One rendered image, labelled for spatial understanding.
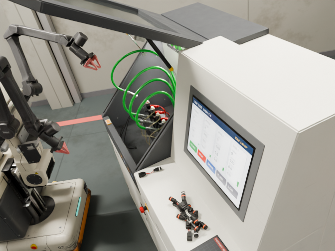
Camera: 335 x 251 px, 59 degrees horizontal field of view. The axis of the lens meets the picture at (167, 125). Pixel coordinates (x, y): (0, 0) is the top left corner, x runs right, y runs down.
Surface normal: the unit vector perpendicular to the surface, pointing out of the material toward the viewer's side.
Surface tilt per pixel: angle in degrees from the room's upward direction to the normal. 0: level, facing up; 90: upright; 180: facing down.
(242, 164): 76
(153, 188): 0
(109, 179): 0
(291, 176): 90
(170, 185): 0
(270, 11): 90
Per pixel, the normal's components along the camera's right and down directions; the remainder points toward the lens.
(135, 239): -0.16, -0.78
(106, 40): 0.05, 0.61
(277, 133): -0.90, 0.18
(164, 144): 0.43, 0.50
